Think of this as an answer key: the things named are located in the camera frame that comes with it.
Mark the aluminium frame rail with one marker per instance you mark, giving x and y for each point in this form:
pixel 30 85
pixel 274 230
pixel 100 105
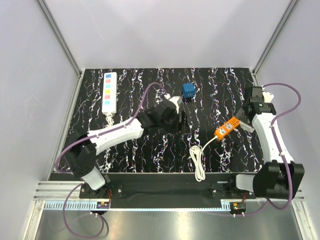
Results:
pixel 64 195

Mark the blue cube socket adapter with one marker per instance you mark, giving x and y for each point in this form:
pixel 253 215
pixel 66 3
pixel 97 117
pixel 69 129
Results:
pixel 188 90

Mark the white multicolour power strip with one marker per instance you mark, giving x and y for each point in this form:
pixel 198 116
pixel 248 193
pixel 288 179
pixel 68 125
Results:
pixel 109 93

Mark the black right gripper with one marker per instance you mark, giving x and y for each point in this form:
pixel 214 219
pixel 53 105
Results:
pixel 241 116

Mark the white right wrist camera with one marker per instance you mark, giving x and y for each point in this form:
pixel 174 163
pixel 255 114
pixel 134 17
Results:
pixel 267 97

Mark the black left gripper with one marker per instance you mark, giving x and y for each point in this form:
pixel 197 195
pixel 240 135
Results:
pixel 185 128

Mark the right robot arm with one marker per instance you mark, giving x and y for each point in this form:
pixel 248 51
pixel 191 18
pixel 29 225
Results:
pixel 280 176

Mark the orange power strip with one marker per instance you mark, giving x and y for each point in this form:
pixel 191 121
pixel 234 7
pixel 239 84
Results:
pixel 227 128

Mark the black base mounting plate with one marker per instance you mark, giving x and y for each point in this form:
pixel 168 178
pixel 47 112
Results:
pixel 168 191

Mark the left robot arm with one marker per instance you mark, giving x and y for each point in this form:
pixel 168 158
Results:
pixel 80 154

